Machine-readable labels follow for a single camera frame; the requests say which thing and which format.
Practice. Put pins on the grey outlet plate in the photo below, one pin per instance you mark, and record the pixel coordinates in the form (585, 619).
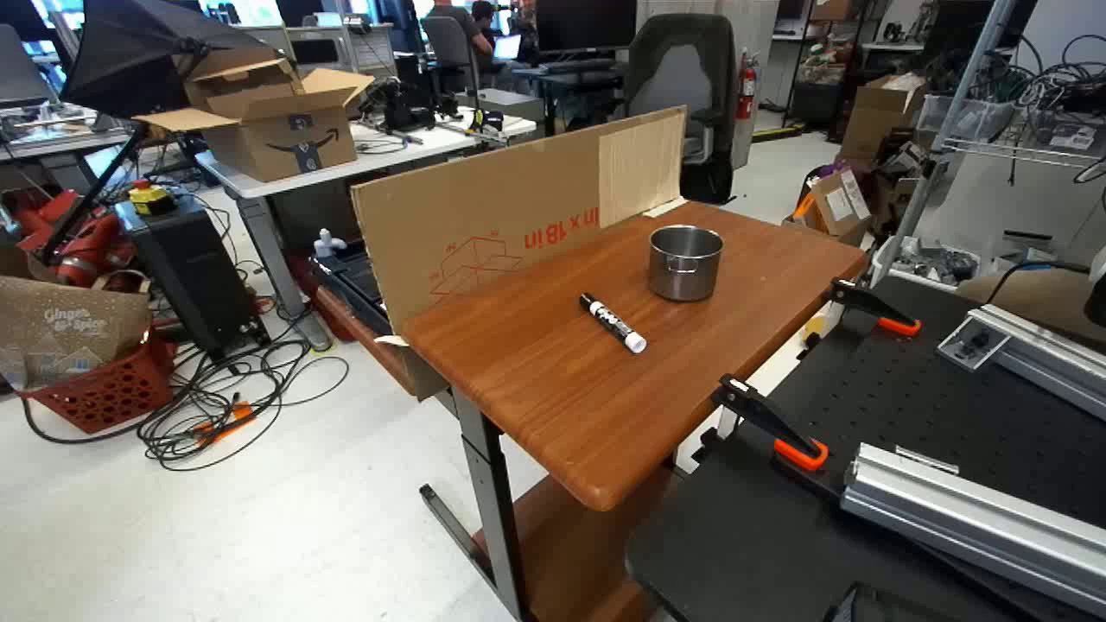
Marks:
(972, 343)

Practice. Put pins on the white marker with black cap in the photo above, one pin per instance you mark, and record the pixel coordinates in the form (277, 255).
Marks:
(613, 323)

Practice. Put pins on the short aluminium extrusion rail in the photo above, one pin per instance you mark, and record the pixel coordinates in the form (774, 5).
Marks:
(1056, 351)

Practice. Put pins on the white office desk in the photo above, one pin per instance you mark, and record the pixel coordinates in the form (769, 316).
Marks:
(381, 149)

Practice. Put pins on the long aluminium extrusion rail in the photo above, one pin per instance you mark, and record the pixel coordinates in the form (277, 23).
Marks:
(981, 520)

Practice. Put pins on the grey metal table leg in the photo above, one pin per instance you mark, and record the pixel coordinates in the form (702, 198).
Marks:
(494, 486)

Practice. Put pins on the black computer tower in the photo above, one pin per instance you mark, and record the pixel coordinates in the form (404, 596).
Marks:
(195, 278)

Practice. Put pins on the seated person in background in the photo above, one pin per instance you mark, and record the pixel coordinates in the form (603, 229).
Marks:
(456, 36)

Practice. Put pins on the yellow emergency stop button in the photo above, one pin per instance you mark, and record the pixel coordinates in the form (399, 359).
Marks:
(149, 198)

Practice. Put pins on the brown paper bag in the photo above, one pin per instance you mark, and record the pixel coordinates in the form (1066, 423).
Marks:
(64, 328)

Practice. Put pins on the small white bottle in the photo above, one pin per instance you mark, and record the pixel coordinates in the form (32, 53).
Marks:
(330, 242)

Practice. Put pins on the large flat cardboard panel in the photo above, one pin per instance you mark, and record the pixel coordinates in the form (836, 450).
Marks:
(487, 220)

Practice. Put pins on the black photo softbox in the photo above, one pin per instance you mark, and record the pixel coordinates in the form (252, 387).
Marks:
(140, 53)

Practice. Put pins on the orange and black bar clamp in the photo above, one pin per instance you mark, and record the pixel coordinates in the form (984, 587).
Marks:
(878, 309)
(776, 428)

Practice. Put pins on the open cardboard box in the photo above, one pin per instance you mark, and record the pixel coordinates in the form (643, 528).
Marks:
(280, 122)

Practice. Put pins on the red plastic basket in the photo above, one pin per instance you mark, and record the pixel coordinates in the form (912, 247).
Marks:
(108, 387)

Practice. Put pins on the wooden board under table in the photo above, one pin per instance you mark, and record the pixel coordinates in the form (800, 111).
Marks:
(574, 555)

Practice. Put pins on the silver metal pot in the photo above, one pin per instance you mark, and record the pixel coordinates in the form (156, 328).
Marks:
(685, 273)

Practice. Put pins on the black perforated breadboard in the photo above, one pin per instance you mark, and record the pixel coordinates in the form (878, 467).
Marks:
(921, 403)

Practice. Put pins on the red tool bag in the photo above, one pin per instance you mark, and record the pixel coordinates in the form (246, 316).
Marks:
(75, 237)

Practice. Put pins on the black computer monitor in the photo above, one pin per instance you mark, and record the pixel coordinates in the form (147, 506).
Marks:
(585, 23)

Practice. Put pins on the grey metal pole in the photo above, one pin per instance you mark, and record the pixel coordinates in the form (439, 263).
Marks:
(954, 114)

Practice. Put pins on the red fire extinguisher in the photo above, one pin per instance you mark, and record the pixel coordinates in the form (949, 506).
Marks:
(749, 87)

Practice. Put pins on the small labelled cardboard box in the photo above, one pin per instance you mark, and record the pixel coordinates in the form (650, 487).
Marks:
(838, 203)

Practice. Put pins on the tall brown cardboard box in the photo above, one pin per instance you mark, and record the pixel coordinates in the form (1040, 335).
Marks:
(882, 122)

